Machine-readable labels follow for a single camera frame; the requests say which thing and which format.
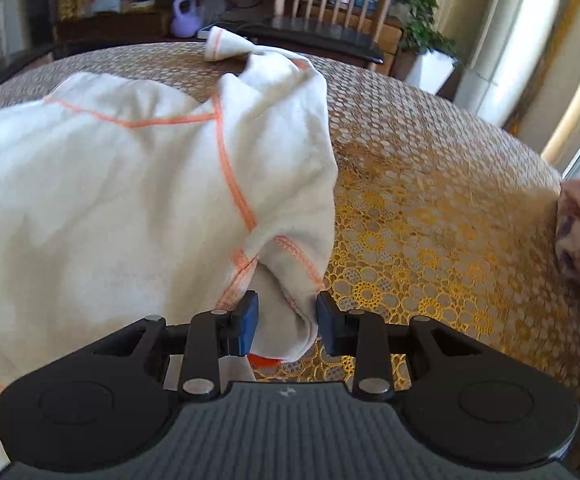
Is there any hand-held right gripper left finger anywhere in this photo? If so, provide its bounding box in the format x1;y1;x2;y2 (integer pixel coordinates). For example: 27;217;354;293
90;291;259;402

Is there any purple kettlebell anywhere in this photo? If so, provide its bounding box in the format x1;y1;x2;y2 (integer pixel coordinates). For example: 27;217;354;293
171;0;202;39

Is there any white planter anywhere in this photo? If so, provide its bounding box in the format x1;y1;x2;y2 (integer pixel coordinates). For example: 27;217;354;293
405;50;459;97

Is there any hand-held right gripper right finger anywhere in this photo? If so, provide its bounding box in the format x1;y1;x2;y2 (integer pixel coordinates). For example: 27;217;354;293
316;291;481;402

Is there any dark wooden television cabinet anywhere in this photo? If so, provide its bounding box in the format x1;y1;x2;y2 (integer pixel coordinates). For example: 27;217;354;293
52;0;405;63

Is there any white standing air conditioner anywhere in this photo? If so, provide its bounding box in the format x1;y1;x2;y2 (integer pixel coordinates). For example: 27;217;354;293
455;0;569;134

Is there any tall green houseplant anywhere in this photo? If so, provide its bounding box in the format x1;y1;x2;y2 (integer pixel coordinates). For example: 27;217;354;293
315;0;463;61

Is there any white garment orange stitching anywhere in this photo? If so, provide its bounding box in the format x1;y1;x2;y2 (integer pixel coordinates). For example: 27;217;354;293
0;25;339;467

